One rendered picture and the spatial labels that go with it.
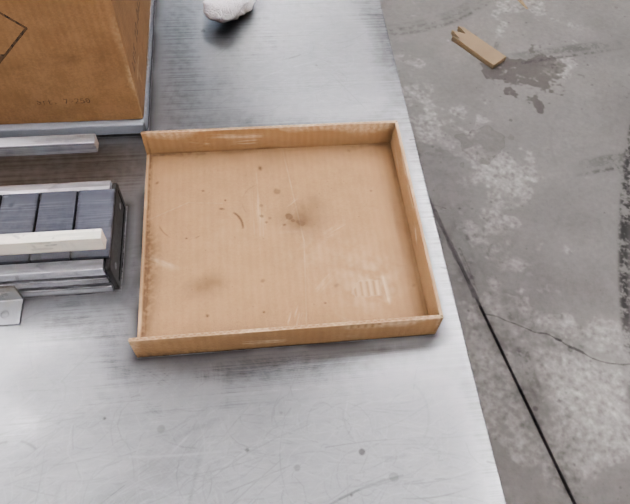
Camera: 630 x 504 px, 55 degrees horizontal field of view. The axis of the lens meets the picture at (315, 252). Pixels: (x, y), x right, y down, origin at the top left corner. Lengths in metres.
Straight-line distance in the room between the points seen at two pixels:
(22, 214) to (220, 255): 0.20
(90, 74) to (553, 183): 1.49
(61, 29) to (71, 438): 0.40
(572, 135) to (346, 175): 1.45
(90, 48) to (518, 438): 1.23
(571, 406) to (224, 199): 1.13
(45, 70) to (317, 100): 0.32
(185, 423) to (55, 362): 0.14
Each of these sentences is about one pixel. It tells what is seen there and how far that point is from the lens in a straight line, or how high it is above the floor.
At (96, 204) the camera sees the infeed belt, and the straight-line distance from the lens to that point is 0.66.
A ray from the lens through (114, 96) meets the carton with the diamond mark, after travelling 0.75.
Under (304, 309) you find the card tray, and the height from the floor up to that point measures 0.83.
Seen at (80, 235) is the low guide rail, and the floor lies 0.91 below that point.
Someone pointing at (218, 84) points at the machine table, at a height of 0.83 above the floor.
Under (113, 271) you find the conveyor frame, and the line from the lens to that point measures 0.63.
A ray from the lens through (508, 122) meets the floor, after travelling 2.06.
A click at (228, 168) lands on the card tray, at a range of 0.73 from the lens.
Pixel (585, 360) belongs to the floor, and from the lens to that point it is 1.68.
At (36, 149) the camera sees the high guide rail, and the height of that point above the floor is 0.96.
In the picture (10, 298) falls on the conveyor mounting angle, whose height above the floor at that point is 0.84.
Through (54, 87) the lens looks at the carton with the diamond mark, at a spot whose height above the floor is 0.91.
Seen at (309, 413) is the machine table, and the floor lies 0.83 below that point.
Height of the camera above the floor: 1.40
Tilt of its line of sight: 58 degrees down
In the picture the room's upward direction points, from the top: 5 degrees clockwise
